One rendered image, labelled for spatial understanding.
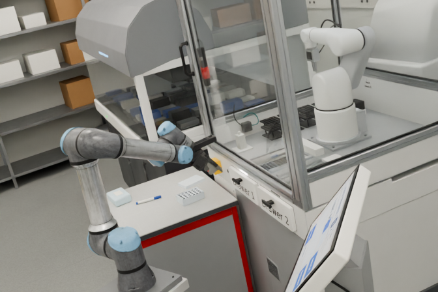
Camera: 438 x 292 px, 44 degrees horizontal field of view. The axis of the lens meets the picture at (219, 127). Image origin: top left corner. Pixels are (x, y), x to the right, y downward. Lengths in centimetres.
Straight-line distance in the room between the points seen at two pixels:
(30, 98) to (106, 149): 449
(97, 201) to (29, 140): 442
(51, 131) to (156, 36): 362
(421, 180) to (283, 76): 84
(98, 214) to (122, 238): 16
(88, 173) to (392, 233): 129
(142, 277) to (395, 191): 109
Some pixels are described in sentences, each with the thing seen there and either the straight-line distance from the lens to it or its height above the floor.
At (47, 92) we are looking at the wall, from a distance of 651.
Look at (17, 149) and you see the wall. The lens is 656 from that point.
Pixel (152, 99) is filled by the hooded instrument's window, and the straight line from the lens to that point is 322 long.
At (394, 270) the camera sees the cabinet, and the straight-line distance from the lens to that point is 255.
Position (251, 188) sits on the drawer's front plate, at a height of 89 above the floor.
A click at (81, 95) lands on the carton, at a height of 74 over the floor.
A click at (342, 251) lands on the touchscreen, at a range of 144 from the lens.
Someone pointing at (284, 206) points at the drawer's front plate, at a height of 92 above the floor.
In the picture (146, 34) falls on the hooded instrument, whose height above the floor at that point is 158.
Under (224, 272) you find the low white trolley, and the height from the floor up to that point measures 39.
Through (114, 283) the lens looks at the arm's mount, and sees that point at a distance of 231.
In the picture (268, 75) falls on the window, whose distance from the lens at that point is 209.
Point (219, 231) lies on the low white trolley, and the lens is 279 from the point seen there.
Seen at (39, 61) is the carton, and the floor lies 121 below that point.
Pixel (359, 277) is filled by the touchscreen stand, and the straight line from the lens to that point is 168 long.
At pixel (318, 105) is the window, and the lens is 207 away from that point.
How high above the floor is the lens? 195
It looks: 18 degrees down
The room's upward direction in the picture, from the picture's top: 12 degrees counter-clockwise
